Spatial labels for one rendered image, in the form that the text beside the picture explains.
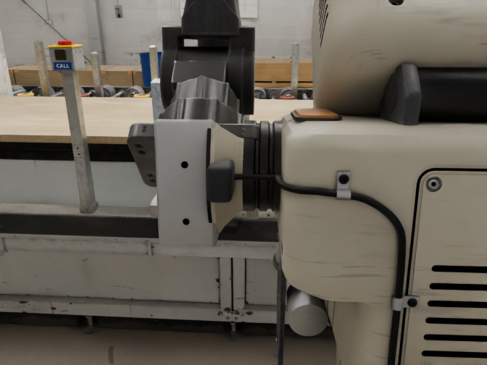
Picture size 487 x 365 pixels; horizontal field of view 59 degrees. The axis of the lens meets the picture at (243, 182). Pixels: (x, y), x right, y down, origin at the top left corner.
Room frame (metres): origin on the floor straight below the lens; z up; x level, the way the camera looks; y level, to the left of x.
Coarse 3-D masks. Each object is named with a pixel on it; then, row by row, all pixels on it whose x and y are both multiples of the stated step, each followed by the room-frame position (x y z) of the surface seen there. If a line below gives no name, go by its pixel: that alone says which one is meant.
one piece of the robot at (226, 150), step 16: (208, 128) 0.34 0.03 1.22; (208, 144) 0.33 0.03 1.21; (224, 144) 0.34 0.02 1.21; (240, 144) 0.35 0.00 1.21; (208, 160) 0.33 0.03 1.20; (224, 160) 0.34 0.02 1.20; (240, 160) 0.35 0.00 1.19; (208, 176) 0.31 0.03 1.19; (224, 176) 0.31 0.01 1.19; (208, 192) 0.31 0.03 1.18; (224, 192) 0.31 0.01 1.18; (240, 192) 0.34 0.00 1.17; (208, 208) 0.33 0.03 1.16; (224, 208) 0.34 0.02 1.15; (240, 208) 0.35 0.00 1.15; (224, 224) 0.35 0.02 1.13
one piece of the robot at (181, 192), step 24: (168, 120) 0.35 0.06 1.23; (192, 120) 0.35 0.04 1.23; (168, 144) 0.34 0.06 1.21; (192, 144) 0.34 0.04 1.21; (168, 168) 0.34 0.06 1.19; (192, 168) 0.34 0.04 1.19; (168, 192) 0.34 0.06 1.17; (192, 192) 0.34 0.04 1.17; (168, 216) 0.33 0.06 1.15; (192, 216) 0.33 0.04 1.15; (168, 240) 0.33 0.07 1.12; (192, 240) 0.33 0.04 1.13; (216, 240) 0.34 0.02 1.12
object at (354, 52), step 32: (320, 0) 0.40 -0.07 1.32; (352, 0) 0.33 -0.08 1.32; (384, 0) 0.32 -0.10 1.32; (416, 0) 0.32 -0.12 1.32; (448, 0) 0.32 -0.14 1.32; (480, 0) 0.32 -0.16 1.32; (320, 32) 0.38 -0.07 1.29; (352, 32) 0.32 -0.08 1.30; (384, 32) 0.31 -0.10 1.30; (416, 32) 0.31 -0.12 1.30; (448, 32) 0.31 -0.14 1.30; (480, 32) 0.31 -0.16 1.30; (320, 64) 0.37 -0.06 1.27; (352, 64) 0.32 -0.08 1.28; (384, 64) 0.31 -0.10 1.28; (416, 64) 0.31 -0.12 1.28; (448, 64) 0.31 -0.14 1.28; (480, 64) 0.31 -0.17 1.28; (320, 96) 0.38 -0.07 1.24; (352, 96) 0.35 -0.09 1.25
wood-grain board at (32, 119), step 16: (0, 96) 2.23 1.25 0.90; (16, 96) 2.23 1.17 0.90; (32, 96) 2.23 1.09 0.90; (0, 112) 1.85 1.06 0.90; (16, 112) 1.85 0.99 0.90; (32, 112) 1.85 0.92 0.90; (48, 112) 1.85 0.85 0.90; (64, 112) 1.85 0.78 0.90; (96, 112) 1.85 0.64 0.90; (112, 112) 1.85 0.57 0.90; (128, 112) 1.85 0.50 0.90; (144, 112) 1.85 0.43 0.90; (256, 112) 1.85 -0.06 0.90; (272, 112) 1.85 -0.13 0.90; (288, 112) 1.85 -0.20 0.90; (0, 128) 1.58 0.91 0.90; (16, 128) 1.58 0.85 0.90; (32, 128) 1.58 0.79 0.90; (48, 128) 1.58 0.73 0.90; (64, 128) 1.58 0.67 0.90; (96, 128) 1.58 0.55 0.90; (112, 128) 1.58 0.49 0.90; (128, 128) 1.58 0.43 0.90
